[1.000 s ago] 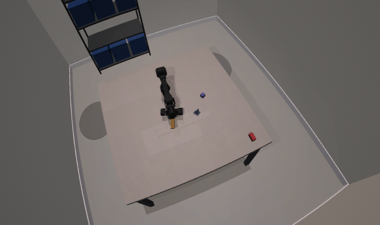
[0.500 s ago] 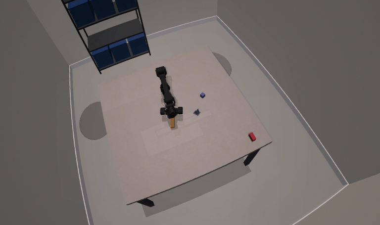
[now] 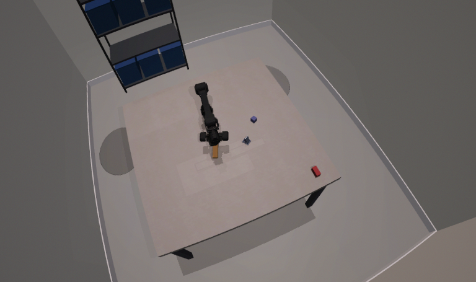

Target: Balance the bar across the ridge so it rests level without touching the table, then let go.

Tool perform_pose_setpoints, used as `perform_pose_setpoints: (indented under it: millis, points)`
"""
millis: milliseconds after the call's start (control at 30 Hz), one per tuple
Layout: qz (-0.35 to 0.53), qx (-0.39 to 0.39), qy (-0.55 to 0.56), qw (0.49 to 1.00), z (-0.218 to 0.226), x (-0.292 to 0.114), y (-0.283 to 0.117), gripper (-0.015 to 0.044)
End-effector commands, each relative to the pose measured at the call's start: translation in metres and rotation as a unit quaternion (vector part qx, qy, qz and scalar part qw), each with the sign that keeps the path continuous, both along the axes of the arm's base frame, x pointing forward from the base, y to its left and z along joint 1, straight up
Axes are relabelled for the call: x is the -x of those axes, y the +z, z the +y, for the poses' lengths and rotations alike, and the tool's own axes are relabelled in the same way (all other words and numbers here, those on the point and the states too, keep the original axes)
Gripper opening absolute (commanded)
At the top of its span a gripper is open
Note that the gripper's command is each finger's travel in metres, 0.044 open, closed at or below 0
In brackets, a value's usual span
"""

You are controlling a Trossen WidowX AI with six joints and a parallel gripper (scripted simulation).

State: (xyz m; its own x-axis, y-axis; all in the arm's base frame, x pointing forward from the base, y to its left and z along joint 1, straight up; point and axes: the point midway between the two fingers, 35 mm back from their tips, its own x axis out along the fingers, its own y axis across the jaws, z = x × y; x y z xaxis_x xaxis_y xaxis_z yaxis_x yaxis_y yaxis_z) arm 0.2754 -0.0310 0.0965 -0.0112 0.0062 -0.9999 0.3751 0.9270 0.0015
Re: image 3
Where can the orange bar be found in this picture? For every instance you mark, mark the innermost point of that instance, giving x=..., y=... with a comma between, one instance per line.
x=215, y=152

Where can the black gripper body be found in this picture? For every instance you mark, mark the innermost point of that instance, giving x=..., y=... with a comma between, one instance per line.
x=224, y=136

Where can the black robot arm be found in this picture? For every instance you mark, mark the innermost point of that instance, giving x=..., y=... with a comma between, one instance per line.
x=210, y=121

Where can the red block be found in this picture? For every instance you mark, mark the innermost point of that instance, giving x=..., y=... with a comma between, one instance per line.
x=316, y=171

